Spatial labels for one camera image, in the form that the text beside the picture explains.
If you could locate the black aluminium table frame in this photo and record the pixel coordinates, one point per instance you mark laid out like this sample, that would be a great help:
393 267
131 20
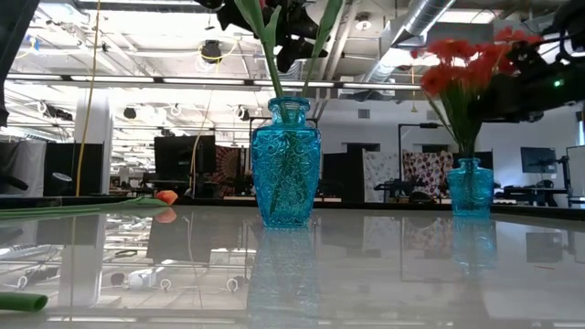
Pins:
68 201

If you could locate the black metal frame stand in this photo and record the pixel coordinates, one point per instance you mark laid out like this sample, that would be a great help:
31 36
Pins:
429 124

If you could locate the dotted quilt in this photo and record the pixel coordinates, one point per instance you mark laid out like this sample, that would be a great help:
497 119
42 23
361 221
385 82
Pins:
427 166

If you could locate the small blue glass vase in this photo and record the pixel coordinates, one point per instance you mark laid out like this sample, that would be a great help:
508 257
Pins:
471 192

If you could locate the black ceiling lamp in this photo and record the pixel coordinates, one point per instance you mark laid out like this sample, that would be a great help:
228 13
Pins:
211 51

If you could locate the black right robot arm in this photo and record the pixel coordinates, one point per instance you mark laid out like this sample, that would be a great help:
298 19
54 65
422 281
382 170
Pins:
569 23

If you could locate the black monitor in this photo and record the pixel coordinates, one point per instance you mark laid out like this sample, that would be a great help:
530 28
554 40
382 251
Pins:
183 157

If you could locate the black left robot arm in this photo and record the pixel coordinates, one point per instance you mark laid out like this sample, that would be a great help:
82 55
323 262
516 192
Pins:
11 36

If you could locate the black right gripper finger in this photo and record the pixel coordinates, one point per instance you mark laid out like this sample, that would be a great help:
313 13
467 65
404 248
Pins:
491 102

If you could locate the white board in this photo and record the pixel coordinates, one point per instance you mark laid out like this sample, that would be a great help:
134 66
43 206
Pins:
577 169

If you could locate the suspended light rail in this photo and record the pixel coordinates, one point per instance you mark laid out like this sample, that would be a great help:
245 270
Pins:
205 81

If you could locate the green stem piece foreground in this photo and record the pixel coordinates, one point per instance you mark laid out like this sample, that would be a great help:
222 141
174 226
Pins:
23 301

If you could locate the silver ventilation duct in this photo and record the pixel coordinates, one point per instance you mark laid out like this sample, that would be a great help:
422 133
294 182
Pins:
411 27

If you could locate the tall blue glass vase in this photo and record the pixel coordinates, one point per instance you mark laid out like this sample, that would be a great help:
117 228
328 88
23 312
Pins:
285 183

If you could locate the white patterned cloth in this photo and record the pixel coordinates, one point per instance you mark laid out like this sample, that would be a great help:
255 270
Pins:
381 173

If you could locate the black room divider panel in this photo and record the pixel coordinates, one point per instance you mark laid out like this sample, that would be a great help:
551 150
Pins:
84 169
343 178

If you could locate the monitor on arm mount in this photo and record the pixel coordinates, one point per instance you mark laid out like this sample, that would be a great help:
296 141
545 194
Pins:
538 160

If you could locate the orange artificial tulip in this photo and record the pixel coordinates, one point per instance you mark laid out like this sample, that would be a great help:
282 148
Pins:
166 196

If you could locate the flower stem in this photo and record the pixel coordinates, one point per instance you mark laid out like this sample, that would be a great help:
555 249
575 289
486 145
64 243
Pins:
251 16

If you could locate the grey hanging cloth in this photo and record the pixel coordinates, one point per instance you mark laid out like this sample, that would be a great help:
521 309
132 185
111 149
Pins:
20 164

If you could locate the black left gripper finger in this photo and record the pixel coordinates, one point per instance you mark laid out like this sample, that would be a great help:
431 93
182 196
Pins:
301 50
230 17

